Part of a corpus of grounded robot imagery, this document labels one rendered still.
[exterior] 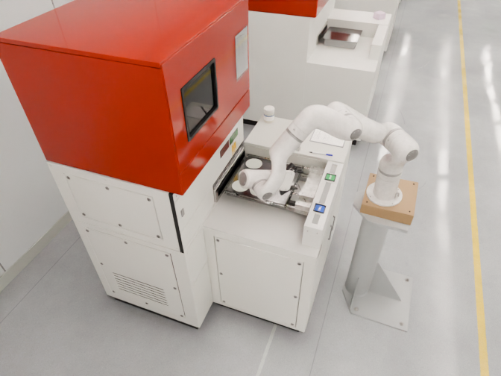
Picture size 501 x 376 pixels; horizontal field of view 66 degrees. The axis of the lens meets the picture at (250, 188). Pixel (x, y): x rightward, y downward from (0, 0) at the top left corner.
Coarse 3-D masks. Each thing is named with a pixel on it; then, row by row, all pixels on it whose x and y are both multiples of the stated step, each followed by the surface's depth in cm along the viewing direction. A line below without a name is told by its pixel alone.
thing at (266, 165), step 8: (264, 160) 237; (240, 168) 232; (248, 168) 232; (264, 168) 231; (296, 176) 225; (240, 192) 215; (248, 192) 215; (288, 192) 215; (272, 200) 210; (280, 200) 211
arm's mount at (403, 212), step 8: (368, 184) 220; (400, 184) 219; (408, 184) 218; (416, 184) 218; (408, 192) 214; (416, 192) 213; (368, 200) 211; (408, 200) 210; (368, 208) 210; (376, 208) 208; (384, 208) 206; (392, 208) 206; (400, 208) 206; (408, 208) 205; (376, 216) 211; (384, 216) 209; (392, 216) 207; (400, 216) 205; (408, 216) 203; (408, 224) 206
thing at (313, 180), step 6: (312, 174) 230; (318, 174) 230; (306, 180) 226; (312, 180) 226; (318, 180) 226; (306, 186) 222; (312, 186) 222; (312, 192) 218; (300, 198) 214; (294, 210) 209; (300, 210) 207
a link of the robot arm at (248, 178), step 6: (240, 174) 170; (246, 174) 167; (252, 174) 167; (258, 174) 169; (264, 174) 171; (240, 180) 170; (246, 180) 166; (252, 180) 166; (258, 180) 167; (264, 180) 167; (246, 186) 167; (252, 186) 168
